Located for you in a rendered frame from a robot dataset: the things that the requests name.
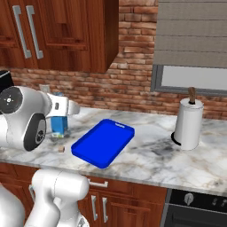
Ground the blue carton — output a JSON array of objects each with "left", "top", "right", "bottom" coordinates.
[{"left": 49, "top": 90, "right": 72, "bottom": 140}]

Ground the black appliance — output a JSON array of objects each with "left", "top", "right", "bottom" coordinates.
[{"left": 0, "top": 70, "right": 15, "bottom": 95}]

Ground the wooden paper towel holder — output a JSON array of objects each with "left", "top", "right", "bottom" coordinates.
[{"left": 170, "top": 86, "right": 199, "bottom": 147}]

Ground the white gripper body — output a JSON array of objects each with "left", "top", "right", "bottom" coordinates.
[{"left": 67, "top": 99, "right": 82, "bottom": 117}]

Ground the grey drawer handle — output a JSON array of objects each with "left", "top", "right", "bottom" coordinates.
[{"left": 87, "top": 178, "right": 109, "bottom": 189}]

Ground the blue tray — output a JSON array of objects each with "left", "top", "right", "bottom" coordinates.
[{"left": 70, "top": 118, "right": 136, "bottom": 169}]

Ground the black oven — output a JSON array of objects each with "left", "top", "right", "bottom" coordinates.
[{"left": 160, "top": 188, "right": 227, "bottom": 227}]

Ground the grey base cupboard handle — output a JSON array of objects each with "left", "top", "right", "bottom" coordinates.
[
  {"left": 101, "top": 197, "right": 110, "bottom": 223},
  {"left": 90, "top": 194, "right": 99, "bottom": 223},
  {"left": 27, "top": 184, "right": 36, "bottom": 203}
]

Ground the white wall outlet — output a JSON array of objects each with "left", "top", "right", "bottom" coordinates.
[{"left": 39, "top": 83, "right": 51, "bottom": 94}]

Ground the wooden base cupboard door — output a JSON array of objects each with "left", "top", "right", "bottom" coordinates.
[
  {"left": 98, "top": 191, "right": 165, "bottom": 227},
  {"left": 0, "top": 175, "right": 37, "bottom": 216},
  {"left": 77, "top": 189, "right": 101, "bottom": 227}
]

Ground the grey framed window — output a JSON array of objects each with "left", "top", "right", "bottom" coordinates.
[{"left": 150, "top": 64, "right": 227, "bottom": 98}]

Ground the wooden drawer front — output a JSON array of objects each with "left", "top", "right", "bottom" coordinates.
[
  {"left": 0, "top": 161, "right": 41, "bottom": 180},
  {"left": 83, "top": 175, "right": 168, "bottom": 207}
]

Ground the wooden wall cupboard door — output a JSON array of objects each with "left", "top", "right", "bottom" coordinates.
[
  {"left": 0, "top": 0, "right": 34, "bottom": 69},
  {"left": 20, "top": 0, "right": 99, "bottom": 73}
]

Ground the grey window blind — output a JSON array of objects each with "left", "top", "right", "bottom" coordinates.
[{"left": 153, "top": 0, "right": 227, "bottom": 69}]

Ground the white paper towel roll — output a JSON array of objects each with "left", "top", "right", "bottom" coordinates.
[{"left": 173, "top": 97, "right": 205, "bottom": 152}]

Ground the grey oven knob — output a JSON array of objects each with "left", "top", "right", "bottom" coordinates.
[{"left": 183, "top": 192, "right": 195, "bottom": 207}]

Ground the wooden wall cupboard body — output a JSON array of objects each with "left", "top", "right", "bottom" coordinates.
[{"left": 88, "top": 0, "right": 120, "bottom": 74}]

